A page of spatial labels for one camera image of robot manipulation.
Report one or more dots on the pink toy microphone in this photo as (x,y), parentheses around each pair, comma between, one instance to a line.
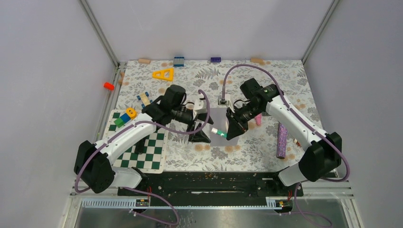
(258,119)

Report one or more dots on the yellow triangle toy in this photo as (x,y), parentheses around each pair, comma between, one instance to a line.
(165,74)

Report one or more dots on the blue building brick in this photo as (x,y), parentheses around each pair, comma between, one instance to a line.
(178,61)

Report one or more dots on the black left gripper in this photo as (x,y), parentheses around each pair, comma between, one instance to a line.
(199,136)

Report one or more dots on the green white chessboard mat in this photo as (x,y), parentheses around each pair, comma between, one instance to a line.
(152,159)

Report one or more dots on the orange plastic cap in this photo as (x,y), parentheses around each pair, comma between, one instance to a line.
(109,86)

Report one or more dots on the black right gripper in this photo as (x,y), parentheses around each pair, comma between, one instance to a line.
(235,129)

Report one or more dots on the dark purple building brick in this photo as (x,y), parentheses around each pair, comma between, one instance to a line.
(215,59)

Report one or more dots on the black rectangular bar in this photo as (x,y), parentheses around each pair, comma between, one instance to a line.
(139,146)

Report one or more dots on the floral patterned table mat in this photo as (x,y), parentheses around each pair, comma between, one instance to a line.
(256,149)

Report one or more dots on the wooden cylinder block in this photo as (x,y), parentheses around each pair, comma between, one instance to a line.
(258,61)
(144,61)

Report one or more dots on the wooden toy car blue wheels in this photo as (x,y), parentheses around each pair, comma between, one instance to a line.
(145,99)

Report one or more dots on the small glue stick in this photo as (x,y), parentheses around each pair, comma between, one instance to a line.
(219,132)

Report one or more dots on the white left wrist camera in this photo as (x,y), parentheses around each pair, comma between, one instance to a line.
(200,106)

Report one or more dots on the left wooden cylinder block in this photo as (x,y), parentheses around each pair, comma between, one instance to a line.
(144,61)

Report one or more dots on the purple glitter microphone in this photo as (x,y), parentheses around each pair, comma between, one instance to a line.
(281,141)

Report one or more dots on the right wooden cylinder block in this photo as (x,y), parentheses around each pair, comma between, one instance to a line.
(258,61)

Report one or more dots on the small coloured block toy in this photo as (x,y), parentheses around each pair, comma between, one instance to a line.
(125,117)

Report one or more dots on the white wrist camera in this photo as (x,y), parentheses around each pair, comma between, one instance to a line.
(227,101)
(200,106)

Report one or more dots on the grey paper envelope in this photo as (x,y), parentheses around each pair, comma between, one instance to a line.
(218,115)

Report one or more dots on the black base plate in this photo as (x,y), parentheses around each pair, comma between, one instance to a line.
(217,188)

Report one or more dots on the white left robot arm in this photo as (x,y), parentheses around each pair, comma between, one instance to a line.
(94,161)

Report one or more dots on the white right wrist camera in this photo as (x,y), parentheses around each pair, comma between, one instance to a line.
(227,101)

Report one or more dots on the colourful stacked brick toy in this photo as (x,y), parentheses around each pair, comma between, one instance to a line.
(295,141)

